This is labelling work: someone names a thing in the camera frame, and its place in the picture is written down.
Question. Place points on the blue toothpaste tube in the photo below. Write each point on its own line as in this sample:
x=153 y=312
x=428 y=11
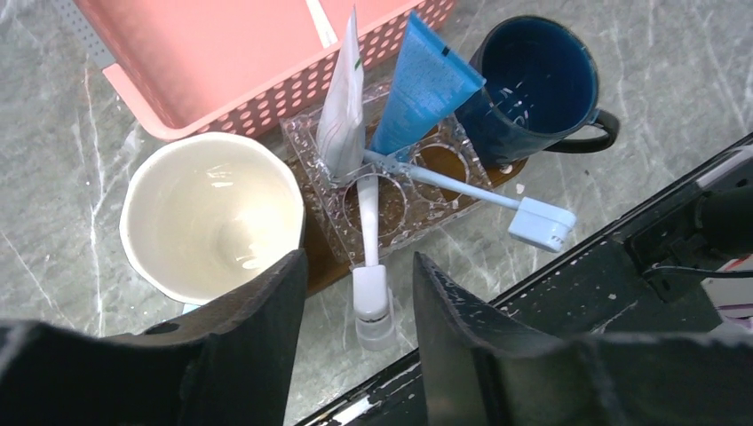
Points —
x=430 y=82

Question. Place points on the dark blue mug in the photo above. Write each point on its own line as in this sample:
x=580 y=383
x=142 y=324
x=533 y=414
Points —
x=541 y=94

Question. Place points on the white toothbrush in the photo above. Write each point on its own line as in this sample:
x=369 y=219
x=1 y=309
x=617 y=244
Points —
x=372 y=297

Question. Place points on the white toothpaste tube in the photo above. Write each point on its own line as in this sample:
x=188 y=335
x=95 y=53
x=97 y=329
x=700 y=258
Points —
x=341 y=134

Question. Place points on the oval wooden tray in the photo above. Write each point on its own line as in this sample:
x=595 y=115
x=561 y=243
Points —
x=317 y=258

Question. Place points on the pink toothbrush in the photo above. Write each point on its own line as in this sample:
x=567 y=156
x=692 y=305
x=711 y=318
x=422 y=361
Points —
x=322 y=24

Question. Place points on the light blue toothbrush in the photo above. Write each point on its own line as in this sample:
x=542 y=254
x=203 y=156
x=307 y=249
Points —
x=536 y=223

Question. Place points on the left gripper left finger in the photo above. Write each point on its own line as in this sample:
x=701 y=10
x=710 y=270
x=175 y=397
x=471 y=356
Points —
x=228 y=362

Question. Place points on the clear acrylic toothbrush holder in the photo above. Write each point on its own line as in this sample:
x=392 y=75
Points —
x=388 y=194

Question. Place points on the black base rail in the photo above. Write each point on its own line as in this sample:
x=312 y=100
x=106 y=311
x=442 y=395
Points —
x=593 y=287

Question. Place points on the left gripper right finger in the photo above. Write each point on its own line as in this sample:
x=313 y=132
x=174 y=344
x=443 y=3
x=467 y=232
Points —
x=482 y=367

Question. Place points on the pink plastic basket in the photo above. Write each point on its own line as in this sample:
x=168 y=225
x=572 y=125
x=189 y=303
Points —
x=186 y=67

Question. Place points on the light blue mug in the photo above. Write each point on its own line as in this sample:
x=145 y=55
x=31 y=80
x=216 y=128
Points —
x=209 y=213

